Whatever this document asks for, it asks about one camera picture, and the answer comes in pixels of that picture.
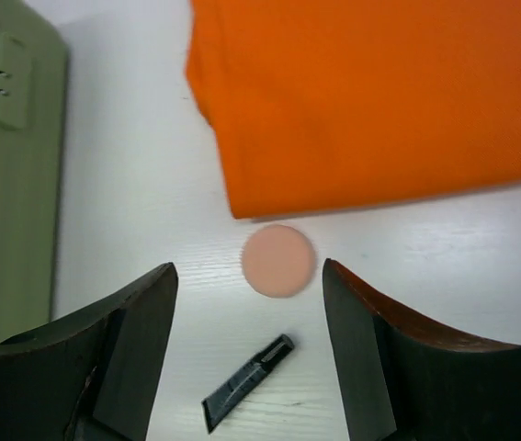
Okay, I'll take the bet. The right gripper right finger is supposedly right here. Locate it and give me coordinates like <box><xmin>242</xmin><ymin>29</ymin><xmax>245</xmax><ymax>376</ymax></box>
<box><xmin>323</xmin><ymin>259</ymin><xmax>521</xmax><ymax>440</ymax></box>

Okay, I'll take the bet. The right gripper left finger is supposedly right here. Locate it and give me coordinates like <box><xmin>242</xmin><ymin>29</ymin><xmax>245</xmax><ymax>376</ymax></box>
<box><xmin>0</xmin><ymin>263</ymin><xmax>178</xmax><ymax>440</ymax></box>

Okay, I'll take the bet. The black mascara tube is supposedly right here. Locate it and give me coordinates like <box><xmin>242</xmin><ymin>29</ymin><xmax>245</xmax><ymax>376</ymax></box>
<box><xmin>201</xmin><ymin>334</ymin><xmax>295</xmax><ymax>434</ymax></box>

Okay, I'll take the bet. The pink round powder puff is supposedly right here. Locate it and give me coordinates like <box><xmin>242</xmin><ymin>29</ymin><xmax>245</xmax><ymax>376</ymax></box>
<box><xmin>240</xmin><ymin>224</ymin><xmax>317</xmax><ymax>299</ymax></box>

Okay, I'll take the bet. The orange cloth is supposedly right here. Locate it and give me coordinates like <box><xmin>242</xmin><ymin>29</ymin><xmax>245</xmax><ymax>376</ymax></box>
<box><xmin>186</xmin><ymin>1</ymin><xmax>521</xmax><ymax>219</ymax></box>

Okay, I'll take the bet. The green suitcase with blue lining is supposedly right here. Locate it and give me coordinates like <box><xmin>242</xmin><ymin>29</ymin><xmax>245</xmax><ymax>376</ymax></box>
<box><xmin>0</xmin><ymin>1</ymin><xmax>69</xmax><ymax>342</ymax></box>

